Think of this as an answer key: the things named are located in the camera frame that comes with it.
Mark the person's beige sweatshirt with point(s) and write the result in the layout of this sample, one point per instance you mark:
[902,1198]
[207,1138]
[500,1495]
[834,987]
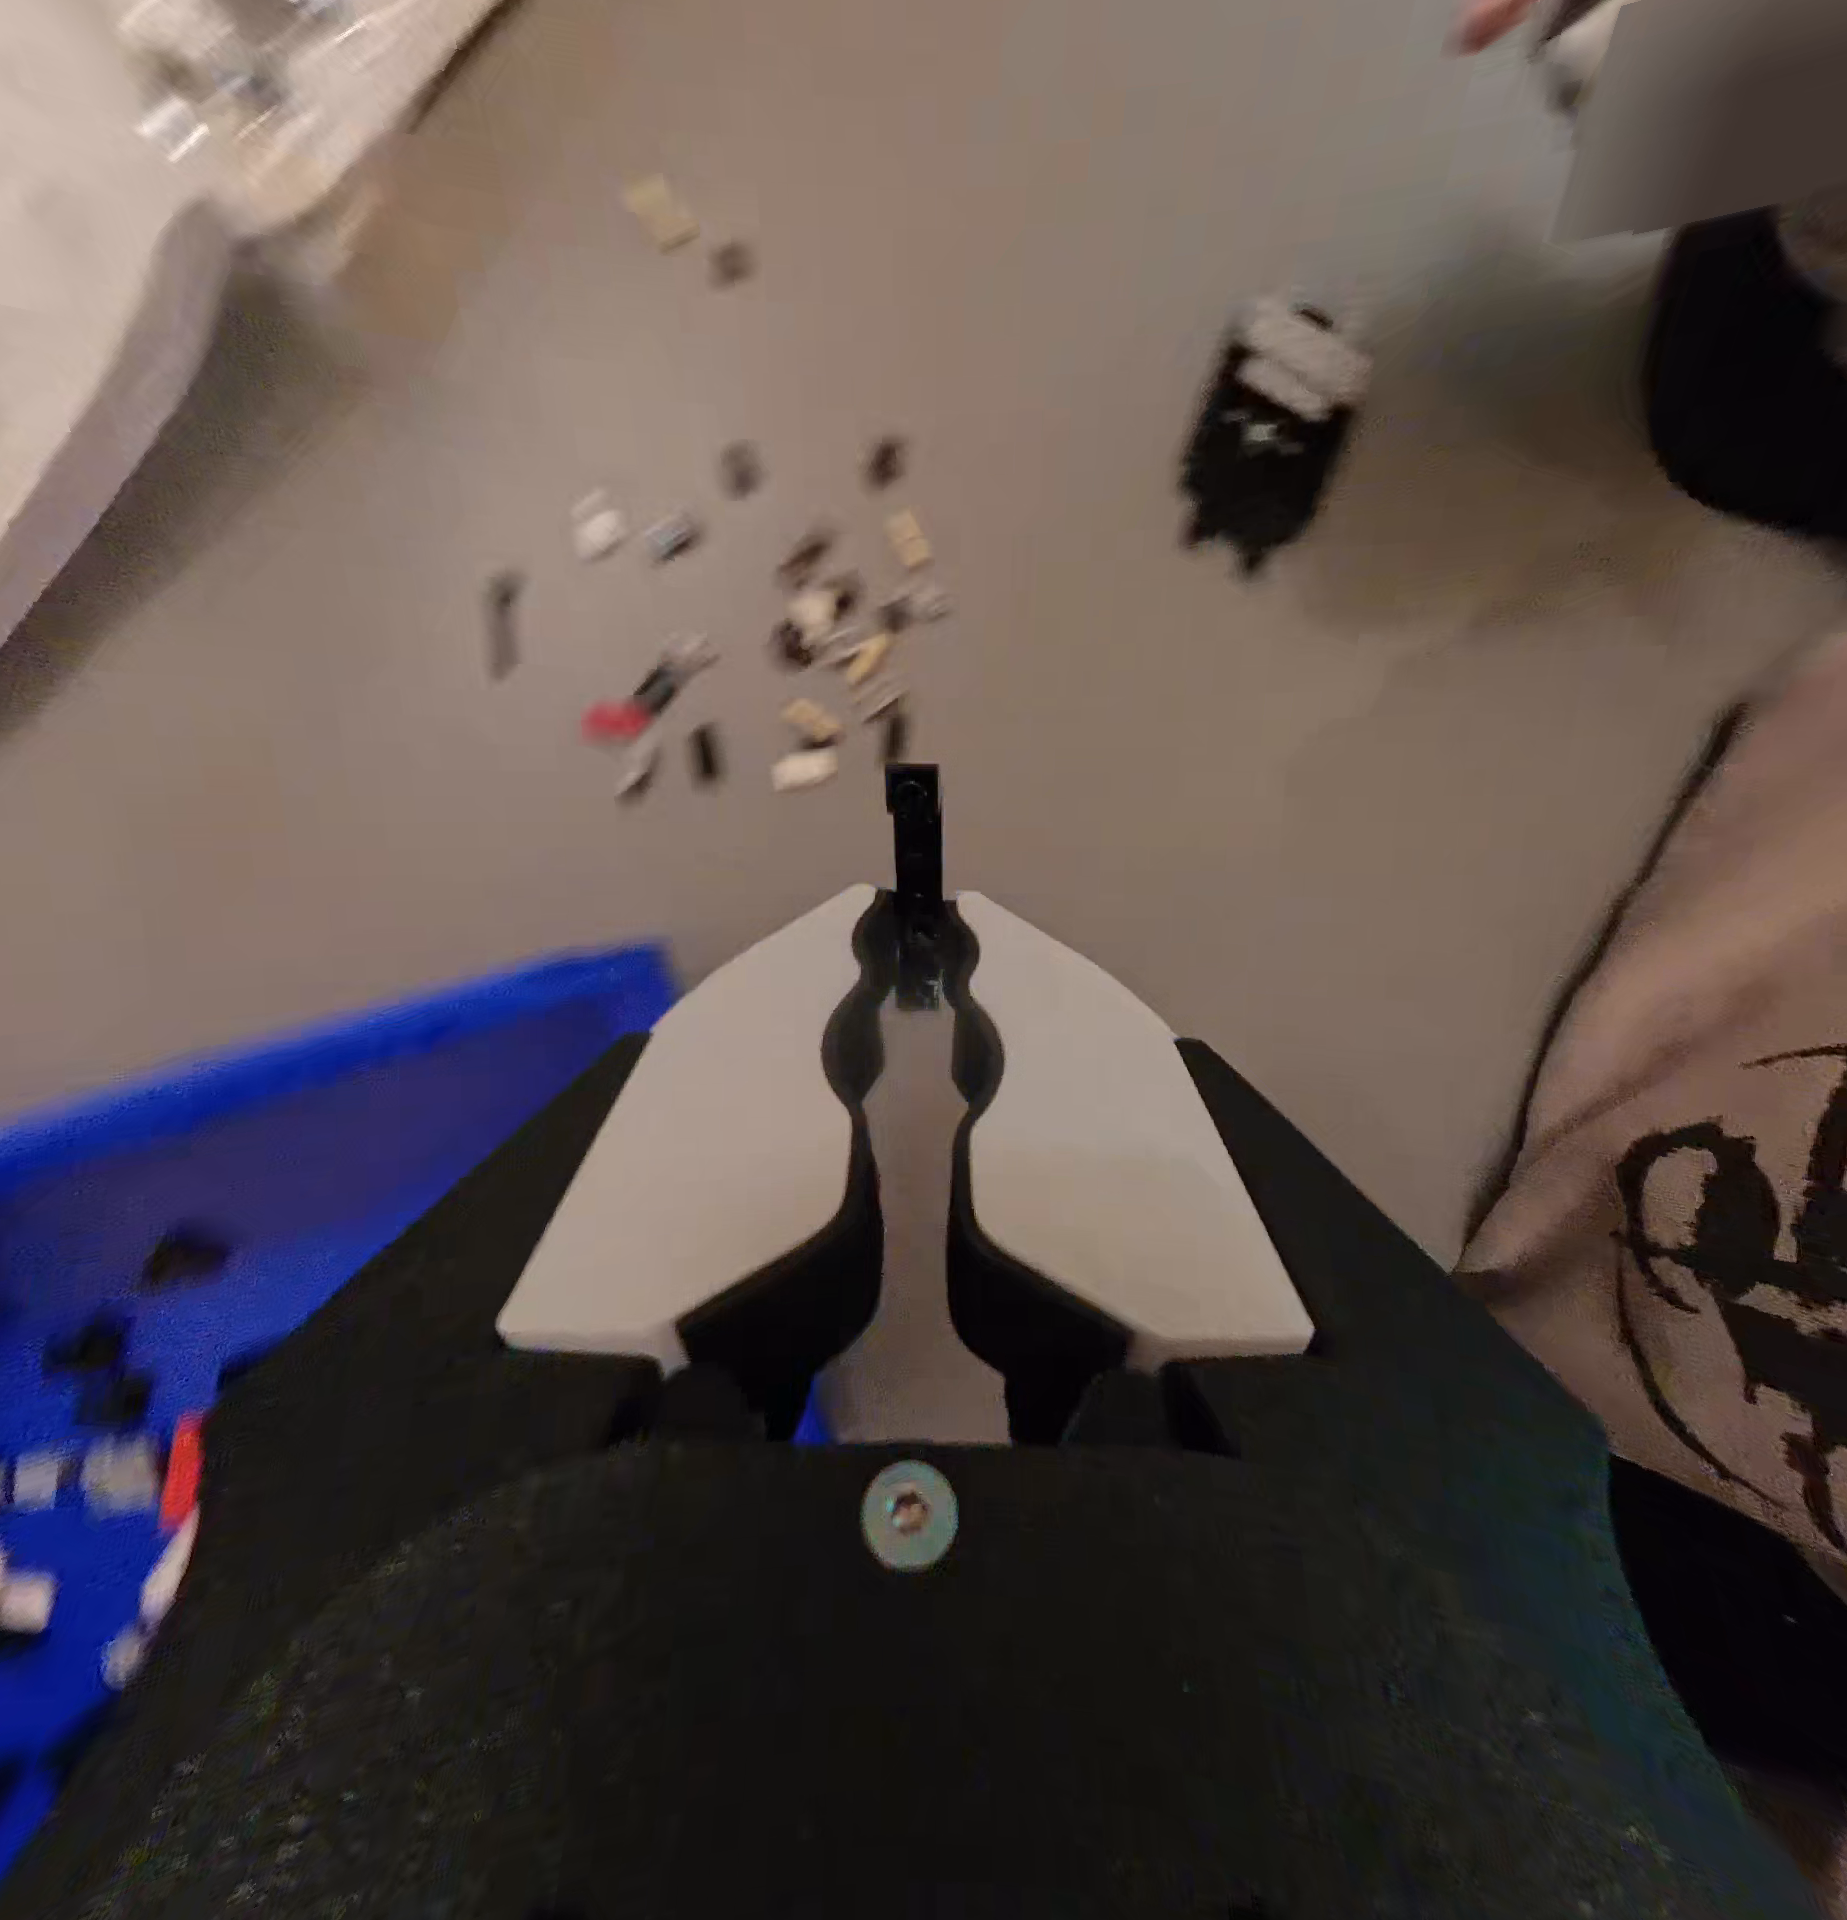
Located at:
[1614,975]

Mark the person's black trousers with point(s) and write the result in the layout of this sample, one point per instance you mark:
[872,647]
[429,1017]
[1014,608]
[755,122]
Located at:
[1734,1650]

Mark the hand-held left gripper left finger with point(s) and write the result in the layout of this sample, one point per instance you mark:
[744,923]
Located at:
[683,1171]

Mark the blue plastic bin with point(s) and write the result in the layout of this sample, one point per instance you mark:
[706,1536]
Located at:
[338,1110]

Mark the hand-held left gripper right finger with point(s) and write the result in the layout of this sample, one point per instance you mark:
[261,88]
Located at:
[1118,1171]

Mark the thin black brick plate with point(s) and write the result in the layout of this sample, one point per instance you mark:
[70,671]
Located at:
[912,855]

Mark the person's right hand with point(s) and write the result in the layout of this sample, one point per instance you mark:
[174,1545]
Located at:
[1494,18]

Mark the scattered small toy bricks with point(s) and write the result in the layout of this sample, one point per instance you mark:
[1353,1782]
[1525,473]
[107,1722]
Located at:
[811,721]

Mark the heap of toy bricks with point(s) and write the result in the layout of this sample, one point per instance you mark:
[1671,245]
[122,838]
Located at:
[114,1476]

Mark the black toy car chassis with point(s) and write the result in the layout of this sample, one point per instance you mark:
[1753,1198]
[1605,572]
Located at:
[1253,466]

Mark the grey desk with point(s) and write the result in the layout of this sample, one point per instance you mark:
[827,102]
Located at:
[338,840]

